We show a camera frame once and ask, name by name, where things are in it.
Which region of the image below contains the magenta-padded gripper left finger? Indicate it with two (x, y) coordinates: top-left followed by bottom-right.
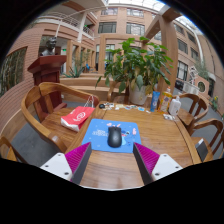
(40, 141), (93, 186)

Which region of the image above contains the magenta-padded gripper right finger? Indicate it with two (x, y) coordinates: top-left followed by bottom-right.
(132, 142), (184, 186)

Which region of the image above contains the black computer mouse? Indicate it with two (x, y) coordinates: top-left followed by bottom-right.
(106, 125), (123, 149)

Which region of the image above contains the blue cartoon print mouse pad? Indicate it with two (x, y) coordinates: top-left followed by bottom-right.
(81, 118), (143, 154)

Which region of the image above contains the red and white bag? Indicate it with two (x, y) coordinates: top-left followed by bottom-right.
(60, 94), (96, 133)

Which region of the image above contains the wooden armchair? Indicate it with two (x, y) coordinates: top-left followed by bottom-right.
(0, 135), (28, 164)
(20, 81), (100, 154)
(176, 92), (210, 128)
(189, 118), (224, 163)
(107, 79), (131, 105)

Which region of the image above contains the small white packet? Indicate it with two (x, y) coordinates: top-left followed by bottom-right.
(162, 113), (176, 121)

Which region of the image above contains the black flat box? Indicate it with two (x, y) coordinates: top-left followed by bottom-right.
(194, 138), (209, 162)

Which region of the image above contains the blue squeeze tube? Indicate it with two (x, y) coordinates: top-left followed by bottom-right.
(149, 90), (161, 113)

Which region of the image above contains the white pump bottle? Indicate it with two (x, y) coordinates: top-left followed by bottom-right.
(168, 94), (182, 117)

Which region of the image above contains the yellow dish soap bottle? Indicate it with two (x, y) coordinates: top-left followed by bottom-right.
(159, 86), (174, 114)

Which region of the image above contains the white air conditioner unit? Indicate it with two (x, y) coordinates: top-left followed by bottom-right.
(182, 81), (201, 95)

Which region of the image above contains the yellow flowering plant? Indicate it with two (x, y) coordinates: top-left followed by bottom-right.
(210, 95), (219, 111)

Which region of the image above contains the green potted plant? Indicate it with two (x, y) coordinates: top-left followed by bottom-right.
(95, 36), (174, 106)

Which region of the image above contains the white outdoor sculpture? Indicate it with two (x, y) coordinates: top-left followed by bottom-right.
(188, 65), (199, 86)

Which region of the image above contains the dark bust statue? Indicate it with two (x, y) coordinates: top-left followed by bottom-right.
(40, 36), (58, 57)

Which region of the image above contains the red-brown wooden pedestal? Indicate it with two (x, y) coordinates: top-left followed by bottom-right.
(27, 54), (68, 123)

